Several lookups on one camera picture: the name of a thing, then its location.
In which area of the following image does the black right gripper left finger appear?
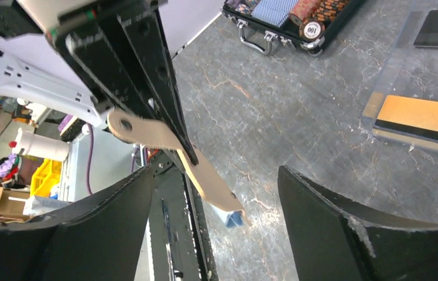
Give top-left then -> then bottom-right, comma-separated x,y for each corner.
0,167 -> 155,281

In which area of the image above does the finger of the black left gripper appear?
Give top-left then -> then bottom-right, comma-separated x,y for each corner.
114,8 -> 199,165

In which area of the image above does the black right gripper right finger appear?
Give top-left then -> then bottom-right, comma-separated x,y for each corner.
278,166 -> 438,280

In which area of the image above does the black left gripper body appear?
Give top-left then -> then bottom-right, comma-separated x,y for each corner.
0,1 -> 157,126

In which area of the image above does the beige leather card holder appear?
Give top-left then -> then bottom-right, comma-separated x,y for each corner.
107,109 -> 246,229

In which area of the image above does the gold credit card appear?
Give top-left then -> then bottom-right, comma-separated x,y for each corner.
375,95 -> 438,141

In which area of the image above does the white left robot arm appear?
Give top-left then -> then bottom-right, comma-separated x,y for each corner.
0,1 -> 199,165

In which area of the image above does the blue playing card deck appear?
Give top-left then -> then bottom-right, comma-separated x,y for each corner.
251,0 -> 298,28

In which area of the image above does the clear acrylic card stand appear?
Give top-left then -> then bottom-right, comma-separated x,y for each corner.
362,1 -> 438,152

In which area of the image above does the pink red poker chip stack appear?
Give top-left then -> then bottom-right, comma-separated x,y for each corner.
289,0 -> 321,26

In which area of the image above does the black poker chip case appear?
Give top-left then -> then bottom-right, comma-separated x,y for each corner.
221,1 -> 364,56

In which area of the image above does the orange black poker chip stack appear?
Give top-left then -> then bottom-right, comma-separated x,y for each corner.
299,0 -> 349,42

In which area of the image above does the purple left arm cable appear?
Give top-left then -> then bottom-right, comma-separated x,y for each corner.
85,123 -> 95,196

